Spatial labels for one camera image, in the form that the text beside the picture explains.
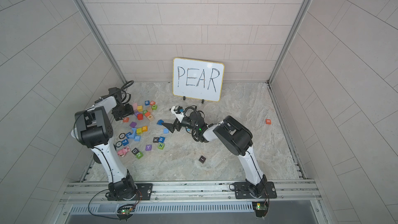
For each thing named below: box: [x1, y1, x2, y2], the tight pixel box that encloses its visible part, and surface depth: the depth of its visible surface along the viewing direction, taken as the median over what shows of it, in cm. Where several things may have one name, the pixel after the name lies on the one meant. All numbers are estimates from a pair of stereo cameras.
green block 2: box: [135, 151, 144, 160], surface depth 83 cm
